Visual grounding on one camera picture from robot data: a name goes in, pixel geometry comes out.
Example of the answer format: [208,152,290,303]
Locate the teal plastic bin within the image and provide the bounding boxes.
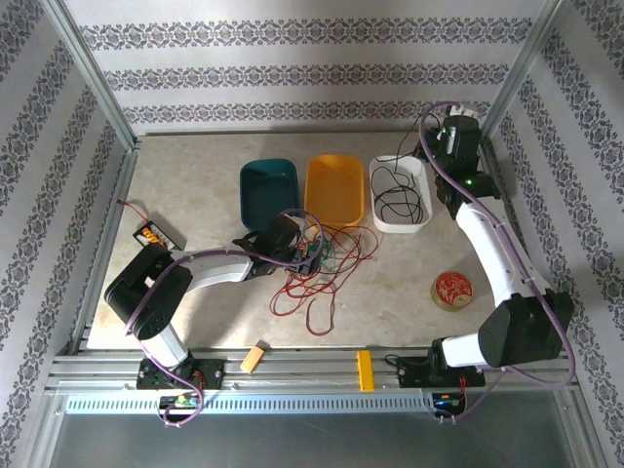
[239,158,301,235]

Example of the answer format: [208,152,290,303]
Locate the round tin with red lid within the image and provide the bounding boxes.
[429,271,475,312]

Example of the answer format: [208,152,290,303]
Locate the white plastic bin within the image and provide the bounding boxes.
[369,154,434,234]

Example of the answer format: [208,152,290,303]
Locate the aluminium extrusion frame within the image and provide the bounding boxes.
[42,0,610,468]

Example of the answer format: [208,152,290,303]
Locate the right small circuit board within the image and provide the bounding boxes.
[432,392,468,413]

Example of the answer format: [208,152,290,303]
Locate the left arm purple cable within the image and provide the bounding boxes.
[124,208,326,429]

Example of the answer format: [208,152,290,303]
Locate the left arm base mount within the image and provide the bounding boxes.
[136,358,228,391]

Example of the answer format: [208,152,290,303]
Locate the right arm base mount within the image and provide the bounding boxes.
[397,354,488,390]

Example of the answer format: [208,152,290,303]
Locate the orange plastic bin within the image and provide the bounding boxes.
[304,154,366,228]

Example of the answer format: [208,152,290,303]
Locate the grey slotted cable duct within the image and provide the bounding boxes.
[64,392,435,415]

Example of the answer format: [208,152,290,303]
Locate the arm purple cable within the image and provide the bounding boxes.
[124,208,326,429]
[418,100,577,426]

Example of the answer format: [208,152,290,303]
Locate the black tray with orange connectors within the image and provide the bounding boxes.
[132,221,189,251]

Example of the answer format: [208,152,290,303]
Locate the left small circuit board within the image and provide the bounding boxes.
[160,393,201,410]

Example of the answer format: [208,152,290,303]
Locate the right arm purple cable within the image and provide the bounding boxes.
[418,100,577,426]

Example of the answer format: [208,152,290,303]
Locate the small circuit board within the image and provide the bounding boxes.
[432,392,468,413]
[160,393,201,410]

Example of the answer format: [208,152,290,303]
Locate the orange wooden block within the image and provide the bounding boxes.
[240,340,268,375]

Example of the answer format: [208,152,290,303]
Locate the thin red lead wire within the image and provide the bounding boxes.
[119,199,153,225]

